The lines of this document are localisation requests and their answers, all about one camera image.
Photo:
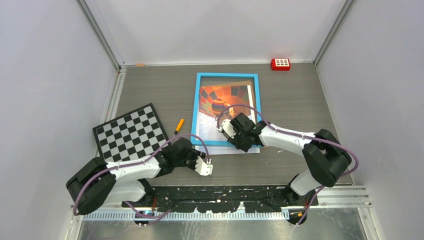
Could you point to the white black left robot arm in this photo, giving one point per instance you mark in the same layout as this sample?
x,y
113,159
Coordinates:
x,y
100,182

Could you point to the blue picture frame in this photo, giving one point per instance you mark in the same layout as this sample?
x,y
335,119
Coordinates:
x,y
203,77

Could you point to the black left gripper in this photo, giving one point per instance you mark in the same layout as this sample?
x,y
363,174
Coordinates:
x,y
195,154

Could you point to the red toy brick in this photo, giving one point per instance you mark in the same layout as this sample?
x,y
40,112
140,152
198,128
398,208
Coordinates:
x,y
280,64

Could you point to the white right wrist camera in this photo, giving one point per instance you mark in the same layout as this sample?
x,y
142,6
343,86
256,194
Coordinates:
x,y
227,129

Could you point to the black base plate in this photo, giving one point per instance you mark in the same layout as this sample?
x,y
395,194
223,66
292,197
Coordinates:
x,y
221,199

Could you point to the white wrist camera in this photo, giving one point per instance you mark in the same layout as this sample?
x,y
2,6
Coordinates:
x,y
203,168
227,129

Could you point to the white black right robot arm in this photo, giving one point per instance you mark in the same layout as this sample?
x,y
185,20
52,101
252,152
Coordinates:
x,y
326,160

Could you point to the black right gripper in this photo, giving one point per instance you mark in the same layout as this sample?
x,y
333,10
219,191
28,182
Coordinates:
x,y
235,141

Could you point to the aluminium front rail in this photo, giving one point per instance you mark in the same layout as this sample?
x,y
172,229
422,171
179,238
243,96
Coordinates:
x,y
340,197

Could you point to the orange handled screwdriver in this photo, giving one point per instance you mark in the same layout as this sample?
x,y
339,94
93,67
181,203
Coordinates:
x,y
179,126

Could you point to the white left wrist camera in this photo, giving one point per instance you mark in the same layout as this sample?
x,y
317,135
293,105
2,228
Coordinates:
x,y
203,168

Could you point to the hot air balloon photo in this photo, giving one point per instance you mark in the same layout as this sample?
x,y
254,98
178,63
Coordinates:
x,y
215,104

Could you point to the black white chessboard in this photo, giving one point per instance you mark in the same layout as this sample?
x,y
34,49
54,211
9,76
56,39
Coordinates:
x,y
131,136

